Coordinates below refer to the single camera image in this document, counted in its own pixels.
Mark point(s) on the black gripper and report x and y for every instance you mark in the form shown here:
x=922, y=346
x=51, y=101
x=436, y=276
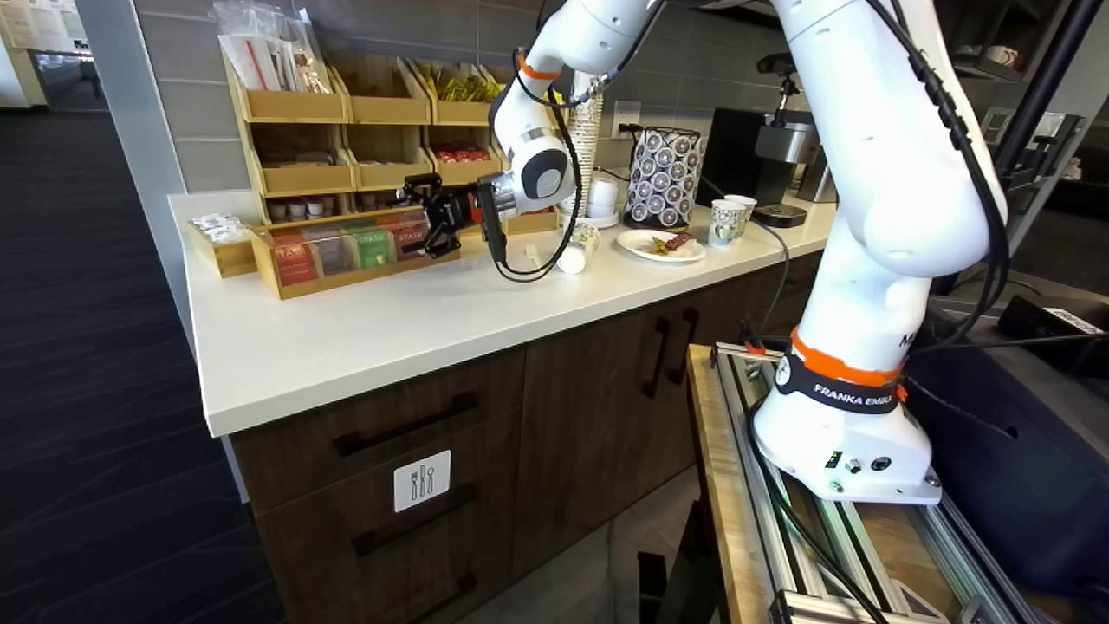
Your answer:
x=458, y=221

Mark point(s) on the clear acrylic lid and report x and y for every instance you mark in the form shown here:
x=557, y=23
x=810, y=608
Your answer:
x=348, y=242

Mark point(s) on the wooden tea box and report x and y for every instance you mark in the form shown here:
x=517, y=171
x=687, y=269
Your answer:
x=333, y=283

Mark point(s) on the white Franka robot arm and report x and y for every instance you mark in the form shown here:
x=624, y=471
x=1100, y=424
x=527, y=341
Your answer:
x=879, y=150

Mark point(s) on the red tea packets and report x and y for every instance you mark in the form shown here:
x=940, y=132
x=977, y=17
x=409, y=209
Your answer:
x=408, y=235
x=295, y=260

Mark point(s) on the wooden tiered organizer shelf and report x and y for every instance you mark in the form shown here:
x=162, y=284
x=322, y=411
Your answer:
x=385, y=173

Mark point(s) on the green tea packets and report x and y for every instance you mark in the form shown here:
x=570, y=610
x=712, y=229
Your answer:
x=373, y=248

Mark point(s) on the red snack packets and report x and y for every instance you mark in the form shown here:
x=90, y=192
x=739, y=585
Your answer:
x=464, y=153

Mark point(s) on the gray tea packets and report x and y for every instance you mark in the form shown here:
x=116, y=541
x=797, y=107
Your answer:
x=332, y=251

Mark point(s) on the yellow green packets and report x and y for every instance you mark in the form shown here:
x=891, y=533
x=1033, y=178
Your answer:
x=456, y=86

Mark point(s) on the small wooden box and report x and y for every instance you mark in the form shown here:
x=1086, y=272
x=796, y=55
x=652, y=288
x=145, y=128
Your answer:
x=229, y=253

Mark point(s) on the white sugar packets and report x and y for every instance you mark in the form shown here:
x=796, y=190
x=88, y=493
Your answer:
x=220, y=227

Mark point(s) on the clear plastic bag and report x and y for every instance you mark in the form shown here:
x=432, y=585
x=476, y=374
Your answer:
x=272, y=47

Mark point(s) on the donut print box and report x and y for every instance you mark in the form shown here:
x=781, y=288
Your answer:
x=662, y=173

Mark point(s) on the red sauce packet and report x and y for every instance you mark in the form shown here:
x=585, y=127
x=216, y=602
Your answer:
x=666, y=243

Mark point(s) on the dark wooden cabinet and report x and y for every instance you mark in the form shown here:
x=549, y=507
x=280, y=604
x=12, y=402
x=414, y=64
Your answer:
x=557, y=429

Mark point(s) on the white label plate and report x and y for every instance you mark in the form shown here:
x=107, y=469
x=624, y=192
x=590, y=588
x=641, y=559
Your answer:
x=424, y=481

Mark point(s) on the white paper cup green logo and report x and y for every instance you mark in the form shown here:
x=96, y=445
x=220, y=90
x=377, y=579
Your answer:
x=748, y=209
x=722, y=227

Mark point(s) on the black coffee machine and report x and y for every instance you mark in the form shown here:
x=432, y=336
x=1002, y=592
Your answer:
x=736, y=156

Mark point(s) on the wooden aluminium robot stand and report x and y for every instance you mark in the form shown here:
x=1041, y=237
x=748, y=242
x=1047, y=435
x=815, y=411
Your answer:
x=722, y=497

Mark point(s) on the dark blue box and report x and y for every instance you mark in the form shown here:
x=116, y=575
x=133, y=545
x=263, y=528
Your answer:
x=1016, y=462

